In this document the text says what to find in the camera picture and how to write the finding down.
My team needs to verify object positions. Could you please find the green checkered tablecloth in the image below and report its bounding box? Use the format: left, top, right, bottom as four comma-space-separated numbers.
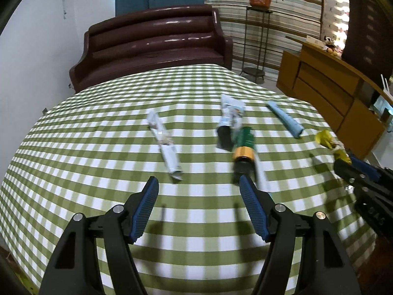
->
0, 64, 381, 295

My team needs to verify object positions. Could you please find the striped curtain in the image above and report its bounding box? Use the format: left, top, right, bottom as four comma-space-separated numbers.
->
204, 0, 323, 80

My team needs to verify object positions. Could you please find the beige patterned curtain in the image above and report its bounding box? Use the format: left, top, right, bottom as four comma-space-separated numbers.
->
319, 0, 351, 50

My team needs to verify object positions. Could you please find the brown leather sofa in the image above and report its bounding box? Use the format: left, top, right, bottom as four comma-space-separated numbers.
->
69, 4, 233, 94

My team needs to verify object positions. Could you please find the long white wrapper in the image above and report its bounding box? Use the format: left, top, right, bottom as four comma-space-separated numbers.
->
147, 111, 183, 181

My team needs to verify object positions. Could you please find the green gold tube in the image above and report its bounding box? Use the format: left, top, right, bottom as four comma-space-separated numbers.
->
232, 127, 257, 185

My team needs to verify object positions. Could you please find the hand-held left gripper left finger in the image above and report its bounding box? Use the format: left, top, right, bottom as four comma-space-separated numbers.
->
38, 176, 160, 295

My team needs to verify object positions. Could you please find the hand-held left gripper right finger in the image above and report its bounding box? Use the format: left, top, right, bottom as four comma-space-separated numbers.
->
239, 175, 361, 295

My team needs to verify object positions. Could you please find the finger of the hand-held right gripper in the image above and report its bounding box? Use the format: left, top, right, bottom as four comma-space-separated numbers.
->
348, 155, 393, 185
334, 159, 381, 191

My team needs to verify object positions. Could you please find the purple curtain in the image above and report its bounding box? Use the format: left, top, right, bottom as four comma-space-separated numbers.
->
341, 0, 393, 83

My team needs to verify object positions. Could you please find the white router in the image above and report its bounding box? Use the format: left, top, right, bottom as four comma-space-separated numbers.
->
379, 74, 393, 99

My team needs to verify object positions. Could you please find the black metal plant stand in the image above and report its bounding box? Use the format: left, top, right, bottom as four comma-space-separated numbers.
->
241, 5, 274, 83

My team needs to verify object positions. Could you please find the white flat box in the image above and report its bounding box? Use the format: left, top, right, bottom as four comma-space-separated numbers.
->
305, 35, 324, 48

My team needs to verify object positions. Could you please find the yellow wrapper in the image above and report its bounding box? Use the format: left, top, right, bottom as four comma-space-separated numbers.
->
316, 130, 352, 165

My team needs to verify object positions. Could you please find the white printed wrapper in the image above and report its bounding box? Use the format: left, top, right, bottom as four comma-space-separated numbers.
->
219, 95, 246, 130

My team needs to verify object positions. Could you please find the wooden cabinet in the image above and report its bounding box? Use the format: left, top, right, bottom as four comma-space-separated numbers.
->
276, 35, 393, 160

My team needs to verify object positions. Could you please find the mouse plush toy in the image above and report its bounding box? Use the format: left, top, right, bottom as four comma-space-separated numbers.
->
322, 36, 337, 53

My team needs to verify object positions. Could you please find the light blue tube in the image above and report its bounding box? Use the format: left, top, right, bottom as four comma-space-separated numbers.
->
267, 101, 304, 138

